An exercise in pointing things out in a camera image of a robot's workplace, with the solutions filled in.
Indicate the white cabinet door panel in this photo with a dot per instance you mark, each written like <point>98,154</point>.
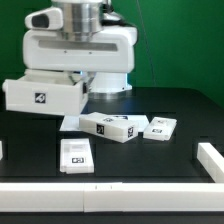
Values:
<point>76,156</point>

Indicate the white fence bar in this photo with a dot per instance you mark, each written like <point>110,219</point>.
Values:
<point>111,197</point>
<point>212,161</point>

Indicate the white front fence bar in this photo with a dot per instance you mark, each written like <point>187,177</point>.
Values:
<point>111,197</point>

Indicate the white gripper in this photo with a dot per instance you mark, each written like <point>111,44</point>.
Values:
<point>110,51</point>

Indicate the small white cabinet panel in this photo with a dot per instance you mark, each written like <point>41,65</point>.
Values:
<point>160,129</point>

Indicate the white cabinet body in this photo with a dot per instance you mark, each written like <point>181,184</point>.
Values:
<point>45,92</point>

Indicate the white cabinet top block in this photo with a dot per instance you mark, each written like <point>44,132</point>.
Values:
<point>108,126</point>

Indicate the white left edge block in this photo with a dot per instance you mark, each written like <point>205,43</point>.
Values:
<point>1,150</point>

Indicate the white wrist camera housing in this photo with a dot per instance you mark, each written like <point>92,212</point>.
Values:
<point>47,19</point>

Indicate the white right fence bar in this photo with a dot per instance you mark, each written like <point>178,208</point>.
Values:
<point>212,161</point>

